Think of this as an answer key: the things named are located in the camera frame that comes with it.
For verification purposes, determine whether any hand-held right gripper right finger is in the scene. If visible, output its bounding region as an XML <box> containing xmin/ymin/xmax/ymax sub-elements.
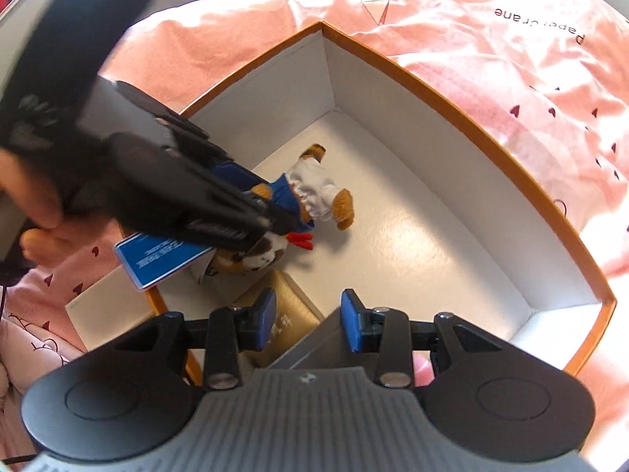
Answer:
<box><xmin>340</xmin><ymin>289</ymin><xmax>475</xmax><ymax>388</ymax></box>

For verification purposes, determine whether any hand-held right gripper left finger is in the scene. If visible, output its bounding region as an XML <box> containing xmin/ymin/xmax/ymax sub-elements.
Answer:
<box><xmin>147</xmin><ymin>288</ymin><xmax>278</xmax><ymax>390</ymax></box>

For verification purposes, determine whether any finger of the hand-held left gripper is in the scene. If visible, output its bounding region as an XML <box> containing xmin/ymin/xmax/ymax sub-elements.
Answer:
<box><xmin>69</xmin><ymin>133</ymin><xmax>298</xmax><ymax>253</ymax></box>
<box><xmin>115</xmin><ymin>81</ymin><xmax>263</xmax><ymax>195</ymax></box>

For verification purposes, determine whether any gold box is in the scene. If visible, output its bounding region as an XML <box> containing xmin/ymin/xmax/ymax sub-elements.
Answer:
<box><xmin>233</xmin><ymin>270</ymin><xmax>326</xmax><ymax>369</ymax></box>

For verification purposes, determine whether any grey box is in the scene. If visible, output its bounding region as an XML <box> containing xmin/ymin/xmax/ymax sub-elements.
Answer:
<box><xmin>268</xmin><ymin>305</ymin><xmax>438</xmax><ymax>371</ymax></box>

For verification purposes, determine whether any white and brown plush toy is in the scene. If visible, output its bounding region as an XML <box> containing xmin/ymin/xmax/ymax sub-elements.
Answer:
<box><xmin>204</xmin><ymin>236</ymin><xmax>288</xmax><ymax>287</ymax></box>

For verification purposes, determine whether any blue card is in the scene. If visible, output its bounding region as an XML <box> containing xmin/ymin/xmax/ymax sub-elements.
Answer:
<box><xmin>114</xmin><ymin>232</ymin><xmax>213</xmax><ymax>291</ymax></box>

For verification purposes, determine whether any teddy bear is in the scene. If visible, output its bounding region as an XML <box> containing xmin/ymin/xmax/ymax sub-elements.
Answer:
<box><xmin>246</xmin><ymin>142</ymin><xmax>357</xmax><ymax>253</ymax></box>

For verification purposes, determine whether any orange cardboard box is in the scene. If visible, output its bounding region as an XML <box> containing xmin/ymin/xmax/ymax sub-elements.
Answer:
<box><xmin>147</xmin><ymin>20</ymin><xmax>617</xmax><ymax>387</ymax></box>

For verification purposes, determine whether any person's left hand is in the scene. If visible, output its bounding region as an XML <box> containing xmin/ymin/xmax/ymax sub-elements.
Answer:
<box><xmin>0</xmin><ymin>150</ymin><xmax>126</xmax><ymax>265</ymax></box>

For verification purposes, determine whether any white cardboard lid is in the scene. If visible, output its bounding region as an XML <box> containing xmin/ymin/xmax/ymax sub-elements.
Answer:
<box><xmin>65</xmin><ymin>262</ymin><xmax>159</xmax><ymax>353</ymax></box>

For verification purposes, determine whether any pale printed cloth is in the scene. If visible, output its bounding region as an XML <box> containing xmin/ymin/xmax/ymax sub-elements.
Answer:
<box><xmin>0</xmin><ymin>312</ymin><xmax>86</xmax><ymax>404</ymax></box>

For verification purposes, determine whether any pink printed blanket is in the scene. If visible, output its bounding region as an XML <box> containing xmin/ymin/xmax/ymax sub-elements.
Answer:
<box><xmin>0</xmin><ymin>0</ymin><xmax>629</xmax><ymax>472</ymax></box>

